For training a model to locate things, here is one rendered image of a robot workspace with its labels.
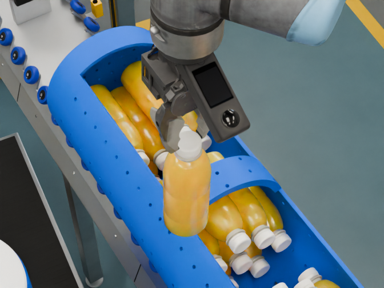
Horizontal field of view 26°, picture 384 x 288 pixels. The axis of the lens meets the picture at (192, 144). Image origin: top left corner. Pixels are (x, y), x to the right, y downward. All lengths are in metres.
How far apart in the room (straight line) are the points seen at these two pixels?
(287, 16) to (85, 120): 0.83
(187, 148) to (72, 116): 0.57
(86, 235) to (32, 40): 0.64
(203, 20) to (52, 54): 1.20
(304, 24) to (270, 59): 2.48
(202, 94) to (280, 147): 2.07
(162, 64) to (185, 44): 0.11
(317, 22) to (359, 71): 2.49
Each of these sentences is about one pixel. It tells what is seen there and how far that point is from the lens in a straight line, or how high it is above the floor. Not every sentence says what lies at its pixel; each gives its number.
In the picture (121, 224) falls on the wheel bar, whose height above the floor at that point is 0.93.
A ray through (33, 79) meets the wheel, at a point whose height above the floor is 0.97.
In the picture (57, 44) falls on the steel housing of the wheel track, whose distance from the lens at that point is 2.15.
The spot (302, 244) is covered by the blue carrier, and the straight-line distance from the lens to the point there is 1.64.
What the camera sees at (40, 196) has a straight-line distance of 2.82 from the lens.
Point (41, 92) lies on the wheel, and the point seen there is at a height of 0.97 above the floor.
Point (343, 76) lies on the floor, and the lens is 3.35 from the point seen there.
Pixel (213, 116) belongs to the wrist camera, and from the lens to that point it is 1.02.
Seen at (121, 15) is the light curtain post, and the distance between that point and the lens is 2.58.
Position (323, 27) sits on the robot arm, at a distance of 0.89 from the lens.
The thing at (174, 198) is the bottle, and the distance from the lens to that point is 1.24.
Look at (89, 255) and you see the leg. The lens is 2.60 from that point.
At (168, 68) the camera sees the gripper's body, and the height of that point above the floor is 1.66.
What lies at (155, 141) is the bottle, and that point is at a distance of 1.71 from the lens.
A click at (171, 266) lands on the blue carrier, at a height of 1.14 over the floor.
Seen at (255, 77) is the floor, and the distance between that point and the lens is 3.30.
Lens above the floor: 2.46
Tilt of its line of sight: 53 degrees down
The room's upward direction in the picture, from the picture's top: straight up
